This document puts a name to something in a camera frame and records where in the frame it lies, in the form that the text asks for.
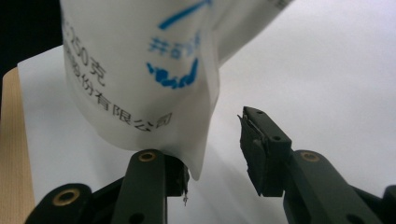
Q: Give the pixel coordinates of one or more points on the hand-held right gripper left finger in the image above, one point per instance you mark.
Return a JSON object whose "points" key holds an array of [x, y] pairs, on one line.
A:
{"points": [[146, 186]]}

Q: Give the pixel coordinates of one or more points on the white table mat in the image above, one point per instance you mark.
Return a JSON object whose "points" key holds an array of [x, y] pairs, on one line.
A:
{"points": [[311, 93]]}

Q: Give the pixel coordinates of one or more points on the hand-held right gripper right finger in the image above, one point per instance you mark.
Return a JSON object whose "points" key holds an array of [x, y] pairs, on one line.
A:
{"points": [[274, 161]]}

